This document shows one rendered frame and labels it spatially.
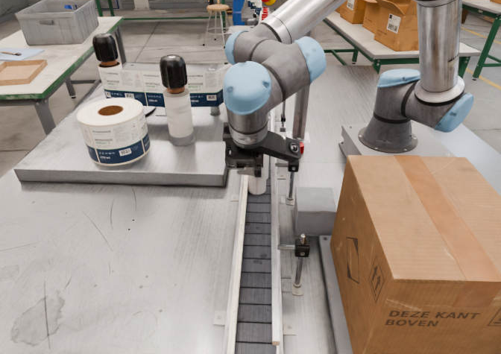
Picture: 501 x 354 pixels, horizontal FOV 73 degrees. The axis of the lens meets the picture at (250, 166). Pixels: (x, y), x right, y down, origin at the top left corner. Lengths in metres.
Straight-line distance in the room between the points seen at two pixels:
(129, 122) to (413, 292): 0.87
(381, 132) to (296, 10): 0.56
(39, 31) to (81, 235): 2.18
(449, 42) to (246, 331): 0.75
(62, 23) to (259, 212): 2.34
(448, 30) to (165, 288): 0.85
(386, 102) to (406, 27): 1.66
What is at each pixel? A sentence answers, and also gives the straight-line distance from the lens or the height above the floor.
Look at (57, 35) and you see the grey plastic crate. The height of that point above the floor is 0.87.
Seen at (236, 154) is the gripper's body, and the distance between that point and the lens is 0.70.
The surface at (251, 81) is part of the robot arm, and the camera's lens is 0.53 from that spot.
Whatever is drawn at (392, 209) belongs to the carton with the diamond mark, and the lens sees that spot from 0.60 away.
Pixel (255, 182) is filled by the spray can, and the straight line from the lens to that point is 0.92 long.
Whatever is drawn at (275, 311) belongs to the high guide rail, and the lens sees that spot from 0.63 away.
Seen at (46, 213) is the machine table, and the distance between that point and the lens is 1.14.
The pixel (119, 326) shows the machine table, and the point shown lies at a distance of 0.81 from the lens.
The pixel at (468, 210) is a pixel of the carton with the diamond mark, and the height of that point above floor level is 1.12.
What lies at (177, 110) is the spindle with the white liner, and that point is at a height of 1.02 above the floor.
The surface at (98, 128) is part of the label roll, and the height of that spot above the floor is 1.01.
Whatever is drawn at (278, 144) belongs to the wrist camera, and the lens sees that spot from 0.69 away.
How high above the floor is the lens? 1.50
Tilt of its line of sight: 35 degrees down
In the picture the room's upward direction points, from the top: straight up
